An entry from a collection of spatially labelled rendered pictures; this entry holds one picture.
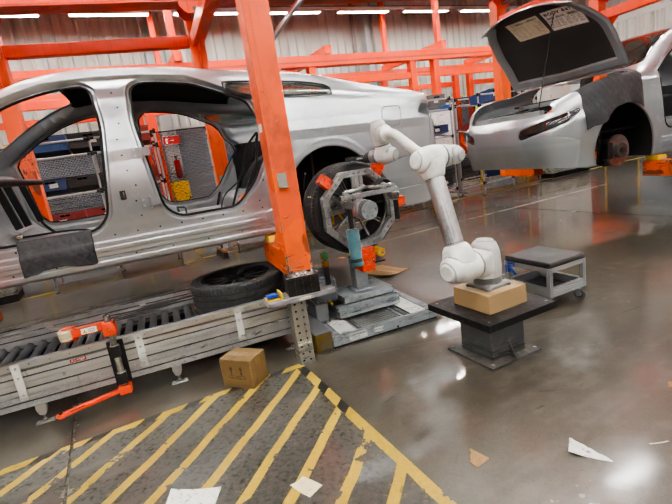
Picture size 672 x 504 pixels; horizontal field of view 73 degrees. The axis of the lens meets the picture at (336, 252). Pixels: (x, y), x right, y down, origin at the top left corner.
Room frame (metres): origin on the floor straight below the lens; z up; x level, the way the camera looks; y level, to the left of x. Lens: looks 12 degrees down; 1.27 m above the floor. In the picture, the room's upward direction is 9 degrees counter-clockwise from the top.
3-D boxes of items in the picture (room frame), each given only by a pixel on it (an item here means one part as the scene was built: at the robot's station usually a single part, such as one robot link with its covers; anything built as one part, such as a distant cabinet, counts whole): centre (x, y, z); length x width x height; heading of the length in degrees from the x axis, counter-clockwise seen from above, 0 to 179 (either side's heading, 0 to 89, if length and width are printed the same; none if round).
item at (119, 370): (2.54, 1.36, 0.30); 0.09 x 0.05 x 0.50; 110
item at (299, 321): (2.73, 0.29, 0.21); 0.10 x 0.10 x 0.42; 20
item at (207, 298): (3.26, 0.75, 0.39); 0.66 x 0.66 x 0.24
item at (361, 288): (3.37, -0.15, 0.32); 0.40 x 0.30 x 0.28; 110
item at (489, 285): (2.49, -0.85, 0.43); 0.22 x 0.18 x 0.06; 116
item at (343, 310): (3.37, -0.13, 0.13); 0.50 x 0.36 x 0.10; 110
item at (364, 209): (3.15, -0.23, 0.85); 0.21 x 0.14 x 0.14; 20
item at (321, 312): (3.29, 0.18, 0.26); 0.42 x 0.18 x 0.35; 20
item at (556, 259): (3.15, -1.46, 0.17); 0.43 x 0.36 x 0.34; 23
